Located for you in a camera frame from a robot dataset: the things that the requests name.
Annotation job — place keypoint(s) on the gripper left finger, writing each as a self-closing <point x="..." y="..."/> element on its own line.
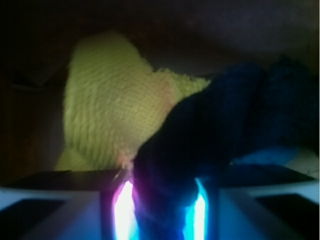
<point x="69" y="205"/>

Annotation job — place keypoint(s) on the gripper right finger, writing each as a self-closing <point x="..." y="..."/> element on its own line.
<point x="255" y="202"/>

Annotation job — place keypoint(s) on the yellow knitted cloth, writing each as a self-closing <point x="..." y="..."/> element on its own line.
<point x="114" y="101"/>

